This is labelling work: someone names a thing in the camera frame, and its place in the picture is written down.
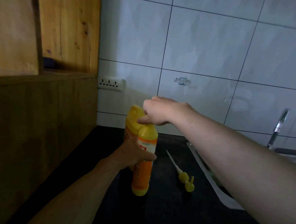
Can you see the person's right hand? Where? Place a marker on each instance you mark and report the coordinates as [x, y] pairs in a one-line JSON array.
[[163, 110]]

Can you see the person's left hand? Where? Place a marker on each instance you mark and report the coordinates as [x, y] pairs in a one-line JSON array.
[[130, 153]]

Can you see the person's left thumb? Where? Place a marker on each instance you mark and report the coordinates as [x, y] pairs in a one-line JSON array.
[[147, 157]]

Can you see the person's right thumb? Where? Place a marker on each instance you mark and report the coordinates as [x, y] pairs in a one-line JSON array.
[[143, 120]]

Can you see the slim yellow detergent bottle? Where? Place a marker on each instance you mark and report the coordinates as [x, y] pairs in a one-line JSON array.
[[143, 176]]

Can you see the person's right forearm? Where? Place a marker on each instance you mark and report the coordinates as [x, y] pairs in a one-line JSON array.
[[247, 168]]

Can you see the person's left forearm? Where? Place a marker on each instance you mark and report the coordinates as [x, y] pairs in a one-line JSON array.
[[81, 194]]

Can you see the yellow pump dispenser head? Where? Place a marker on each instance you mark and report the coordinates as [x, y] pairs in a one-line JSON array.
[[185, 180]]

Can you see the steel sink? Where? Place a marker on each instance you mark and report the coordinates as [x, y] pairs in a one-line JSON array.
[[223, 196]]

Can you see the wooden cabinet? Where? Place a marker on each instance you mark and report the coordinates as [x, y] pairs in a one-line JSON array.
[[37, 108]]

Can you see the dark object on shelf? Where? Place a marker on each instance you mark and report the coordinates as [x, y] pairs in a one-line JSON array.
[[49, 62]]

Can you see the chrome faucet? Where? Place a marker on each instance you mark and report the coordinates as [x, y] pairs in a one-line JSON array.
[[278, 126]]

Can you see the white wall power socket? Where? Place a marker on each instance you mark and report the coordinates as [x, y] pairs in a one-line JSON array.
[[111, 84]]

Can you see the small wall tile sticker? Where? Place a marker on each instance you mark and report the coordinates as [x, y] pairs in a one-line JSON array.
[[183, 81]]

